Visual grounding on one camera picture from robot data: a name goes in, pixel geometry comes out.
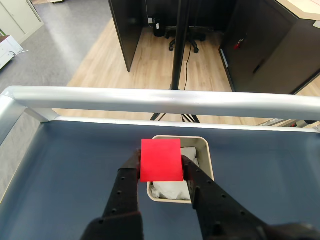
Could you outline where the black cylindrical bin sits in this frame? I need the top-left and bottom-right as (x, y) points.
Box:
(153, 17), (166, 38)

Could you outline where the red cube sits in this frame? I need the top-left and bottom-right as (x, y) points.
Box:
(139, 138), (185, 183)

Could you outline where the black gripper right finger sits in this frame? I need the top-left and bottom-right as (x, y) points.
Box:
(180, 154), (273, 240)

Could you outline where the grey metal cabinet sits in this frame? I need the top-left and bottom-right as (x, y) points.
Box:
(0, 0), (45, 46)

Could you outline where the black office chair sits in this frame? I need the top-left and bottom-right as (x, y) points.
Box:
(164, 24), (207, 54)

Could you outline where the white square metal box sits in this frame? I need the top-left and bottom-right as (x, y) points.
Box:
(146, 134), (215, 205)

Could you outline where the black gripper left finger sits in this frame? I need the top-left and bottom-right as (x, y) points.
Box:
(80, 148), (145, 240)

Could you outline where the dark brown desk panel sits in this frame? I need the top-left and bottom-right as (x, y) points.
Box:
(107, 0), (148, 73)

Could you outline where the white crumpled cloth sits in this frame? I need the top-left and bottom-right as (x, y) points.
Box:
(152, 146), (201, 201)

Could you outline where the grey lettered floor object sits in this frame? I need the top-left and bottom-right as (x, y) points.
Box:
(256, 117), (316, 128)

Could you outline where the black tripod stand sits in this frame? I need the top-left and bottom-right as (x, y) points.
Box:
(149, 0), (201, 124)

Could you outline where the dark brown desk cabinet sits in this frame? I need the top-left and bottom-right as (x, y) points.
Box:
(218, 0), (320, 95)

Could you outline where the silver metal cart rail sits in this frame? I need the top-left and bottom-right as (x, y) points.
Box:
(0, 85), (320, 148)

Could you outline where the dark blue table mat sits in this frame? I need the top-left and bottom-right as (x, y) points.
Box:
(0, 119), (320, 240)

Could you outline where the black floor cable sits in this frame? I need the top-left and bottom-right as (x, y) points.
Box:
(184, 47), (191, 91)

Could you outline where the red hanging tag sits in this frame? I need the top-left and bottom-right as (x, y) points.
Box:
(233, 38), (246, 50)

